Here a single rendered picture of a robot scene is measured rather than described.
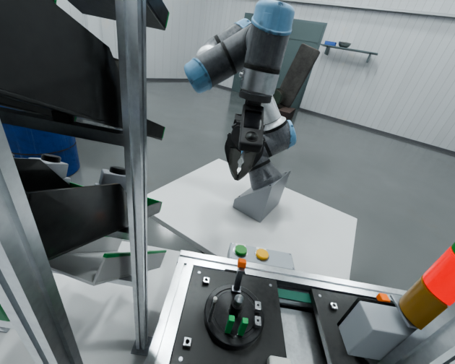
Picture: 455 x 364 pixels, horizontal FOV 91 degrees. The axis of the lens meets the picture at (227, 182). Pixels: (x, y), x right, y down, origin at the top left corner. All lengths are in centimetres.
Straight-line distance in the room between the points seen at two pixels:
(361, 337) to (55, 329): 34
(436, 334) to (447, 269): 8
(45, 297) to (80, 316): 54
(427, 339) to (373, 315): 5
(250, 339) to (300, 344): 17
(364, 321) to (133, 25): 43
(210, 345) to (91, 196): 41
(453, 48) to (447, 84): 91
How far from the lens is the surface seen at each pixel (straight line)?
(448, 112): 962
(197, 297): 62
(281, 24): 49
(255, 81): 48
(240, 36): 58
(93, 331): 73
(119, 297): 76
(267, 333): 62
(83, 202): 29
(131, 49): 27
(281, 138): 101
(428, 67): 944
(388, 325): 39
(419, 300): 37
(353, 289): 83
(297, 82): 763
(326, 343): 67
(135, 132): 28
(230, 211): 106
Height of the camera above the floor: 150
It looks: 30 degrees down
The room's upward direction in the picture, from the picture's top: 12 degrees clockwise
